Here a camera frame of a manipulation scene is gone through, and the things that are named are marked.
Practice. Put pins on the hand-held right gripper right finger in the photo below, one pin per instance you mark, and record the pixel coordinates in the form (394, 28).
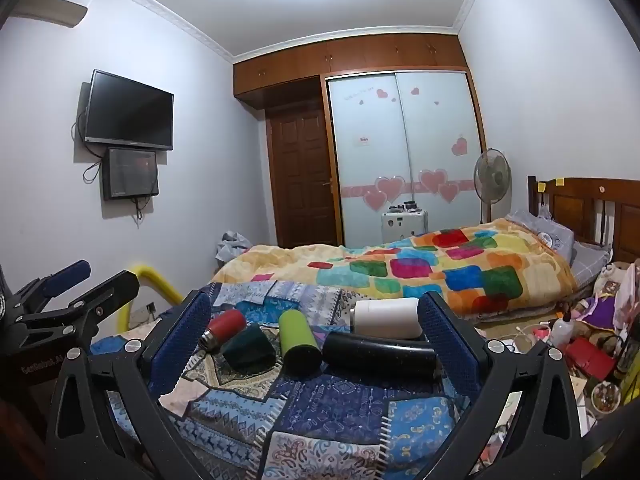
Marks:
(445, 335)

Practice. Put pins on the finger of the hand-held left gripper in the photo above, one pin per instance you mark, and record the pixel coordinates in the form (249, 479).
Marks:
(110, 290)
(65, 276)

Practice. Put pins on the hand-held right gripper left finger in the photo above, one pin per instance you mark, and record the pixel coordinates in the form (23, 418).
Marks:
(180, 335)

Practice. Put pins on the red bottle cup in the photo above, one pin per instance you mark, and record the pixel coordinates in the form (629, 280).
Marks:
(225, 327)

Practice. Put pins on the white cup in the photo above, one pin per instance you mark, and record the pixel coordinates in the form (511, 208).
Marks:
(387, 317)

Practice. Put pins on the black tall cup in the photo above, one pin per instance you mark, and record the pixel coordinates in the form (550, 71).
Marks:
(380, 355)

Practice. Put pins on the dark green cup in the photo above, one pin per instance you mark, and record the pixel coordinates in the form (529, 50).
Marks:
(250, 350)

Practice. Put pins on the lime green cup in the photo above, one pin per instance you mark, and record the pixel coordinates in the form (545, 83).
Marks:
(297, 342)

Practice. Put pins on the yellow foam tube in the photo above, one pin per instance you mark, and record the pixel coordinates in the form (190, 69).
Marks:
(155, 280)

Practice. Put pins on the colourful patchwork blanket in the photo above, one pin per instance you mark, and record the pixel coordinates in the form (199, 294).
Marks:
(425, 260)

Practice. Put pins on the grey cloth bundle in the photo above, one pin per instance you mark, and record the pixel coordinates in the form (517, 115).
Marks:
(232, 247)

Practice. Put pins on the white floor appliance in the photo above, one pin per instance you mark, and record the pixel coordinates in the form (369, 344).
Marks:
(402, 225)

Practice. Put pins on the blue patterned blanket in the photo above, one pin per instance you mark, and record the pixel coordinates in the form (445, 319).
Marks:
(325, 410)

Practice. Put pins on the grey printed pillow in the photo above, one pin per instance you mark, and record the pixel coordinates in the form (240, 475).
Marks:
(545, 232)

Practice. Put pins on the red box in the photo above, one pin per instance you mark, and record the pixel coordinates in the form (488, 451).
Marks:
(590, 355)

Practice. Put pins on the grey checked pillow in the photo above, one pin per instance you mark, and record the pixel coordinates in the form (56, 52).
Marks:
(590, 260)

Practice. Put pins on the small round bowl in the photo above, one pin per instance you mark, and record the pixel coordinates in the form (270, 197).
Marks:
(605, 395)

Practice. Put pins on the standing fan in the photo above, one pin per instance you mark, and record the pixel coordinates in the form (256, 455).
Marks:
(492, 170)

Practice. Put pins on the wooden bed headboard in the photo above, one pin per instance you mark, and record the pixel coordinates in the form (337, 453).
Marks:
(575, 205)

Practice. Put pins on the pink plastic bag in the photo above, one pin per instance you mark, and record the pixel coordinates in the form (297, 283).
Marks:
(627, 290)

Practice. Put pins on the brown wooden door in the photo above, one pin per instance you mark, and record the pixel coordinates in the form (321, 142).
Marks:
(302, 175)

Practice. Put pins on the wooden wardrobe with glass doors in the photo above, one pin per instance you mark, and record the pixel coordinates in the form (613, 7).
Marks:
(400, 135)

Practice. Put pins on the white air conditioner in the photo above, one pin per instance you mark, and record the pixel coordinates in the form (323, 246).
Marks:
(50, 7)

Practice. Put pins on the small black wall monitor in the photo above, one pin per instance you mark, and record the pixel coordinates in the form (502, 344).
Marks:
(131, 172)

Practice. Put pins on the black wall television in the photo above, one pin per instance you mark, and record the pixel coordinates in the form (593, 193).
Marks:
(127, 110)

